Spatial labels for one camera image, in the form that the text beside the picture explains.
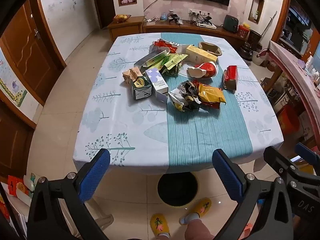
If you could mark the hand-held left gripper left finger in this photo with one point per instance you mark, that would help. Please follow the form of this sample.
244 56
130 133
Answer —
96 172

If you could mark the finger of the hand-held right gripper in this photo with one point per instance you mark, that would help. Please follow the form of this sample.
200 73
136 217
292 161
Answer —
306 153
277 162

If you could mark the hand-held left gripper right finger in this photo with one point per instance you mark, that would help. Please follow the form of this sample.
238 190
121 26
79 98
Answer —
227 175

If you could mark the black round bin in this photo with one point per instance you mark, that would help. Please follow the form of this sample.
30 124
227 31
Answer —
177 192

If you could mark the orange yellow snack bag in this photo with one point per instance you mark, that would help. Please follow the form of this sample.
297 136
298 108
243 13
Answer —
212 95

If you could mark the dark green box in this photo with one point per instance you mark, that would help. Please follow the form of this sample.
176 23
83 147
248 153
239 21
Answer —
141 88

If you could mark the red box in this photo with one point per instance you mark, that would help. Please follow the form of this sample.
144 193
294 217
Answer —
231 76

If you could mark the brown paper packet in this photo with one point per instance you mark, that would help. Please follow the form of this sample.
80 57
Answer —
132 74

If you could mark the red white paper cup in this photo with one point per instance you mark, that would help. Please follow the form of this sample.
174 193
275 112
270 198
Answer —
206 70

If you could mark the white purple box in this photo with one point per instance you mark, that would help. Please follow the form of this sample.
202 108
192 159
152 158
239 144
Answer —
157 82

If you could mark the green yellow snack packet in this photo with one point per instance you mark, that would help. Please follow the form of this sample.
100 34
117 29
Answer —
172 63

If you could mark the yellow carton box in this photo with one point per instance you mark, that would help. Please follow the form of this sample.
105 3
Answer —
198 53

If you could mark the long silver box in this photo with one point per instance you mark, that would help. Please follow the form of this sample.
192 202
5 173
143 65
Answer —
150 58

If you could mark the brown cardboard tray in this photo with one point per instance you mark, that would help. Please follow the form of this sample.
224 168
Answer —
210 47

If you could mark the red bucket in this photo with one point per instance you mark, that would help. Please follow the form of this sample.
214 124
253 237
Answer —
288 120

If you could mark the yellow embroidered slipper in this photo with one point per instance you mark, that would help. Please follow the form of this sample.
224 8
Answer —
159 225
197 208

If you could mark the white plastic stool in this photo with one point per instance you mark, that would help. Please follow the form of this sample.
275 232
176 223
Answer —
102 217

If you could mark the tree print teal tablecloth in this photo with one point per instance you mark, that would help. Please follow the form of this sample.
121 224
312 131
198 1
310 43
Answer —
125 130

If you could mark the person's right leg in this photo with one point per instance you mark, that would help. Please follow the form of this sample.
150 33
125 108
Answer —
200 231

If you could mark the white teal plastic bottle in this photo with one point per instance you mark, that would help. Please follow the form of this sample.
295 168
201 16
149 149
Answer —
28 185

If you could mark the red printed packet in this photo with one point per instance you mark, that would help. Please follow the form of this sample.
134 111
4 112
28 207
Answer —
13 186

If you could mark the plain brown wooden door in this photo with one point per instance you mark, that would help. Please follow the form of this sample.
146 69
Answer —
12 142

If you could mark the pink counter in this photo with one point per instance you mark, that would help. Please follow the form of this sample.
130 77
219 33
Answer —
292 65

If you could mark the black urn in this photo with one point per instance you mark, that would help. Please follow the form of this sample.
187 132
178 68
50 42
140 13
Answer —
247 51

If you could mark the long grey stick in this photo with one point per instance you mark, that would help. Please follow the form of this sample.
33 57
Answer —
268 27

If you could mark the red basket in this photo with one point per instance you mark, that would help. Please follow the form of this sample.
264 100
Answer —
243 31

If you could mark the small wooden side cabinet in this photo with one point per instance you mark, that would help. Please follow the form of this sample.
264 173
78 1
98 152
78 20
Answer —
125 30

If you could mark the dark green appliance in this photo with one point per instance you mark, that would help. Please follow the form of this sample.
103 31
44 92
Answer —
230 23

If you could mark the white set-top box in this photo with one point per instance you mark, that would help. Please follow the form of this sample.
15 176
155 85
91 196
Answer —
205 25

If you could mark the long wooden television cabinet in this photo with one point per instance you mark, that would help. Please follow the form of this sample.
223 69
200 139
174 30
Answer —
175 27

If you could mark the fruit bowl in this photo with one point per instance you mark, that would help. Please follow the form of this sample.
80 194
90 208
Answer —
122 18

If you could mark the blue kettle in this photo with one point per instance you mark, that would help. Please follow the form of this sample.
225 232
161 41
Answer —
164 16

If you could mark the dark back door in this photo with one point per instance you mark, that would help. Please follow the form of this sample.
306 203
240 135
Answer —
103 2

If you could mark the cartoon wall poster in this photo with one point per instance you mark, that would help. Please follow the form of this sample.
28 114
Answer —
12 85

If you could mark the wall niche shelf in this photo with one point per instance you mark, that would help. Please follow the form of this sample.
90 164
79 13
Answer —
256 7

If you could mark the white wall sockets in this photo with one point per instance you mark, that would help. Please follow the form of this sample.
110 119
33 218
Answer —
198 12

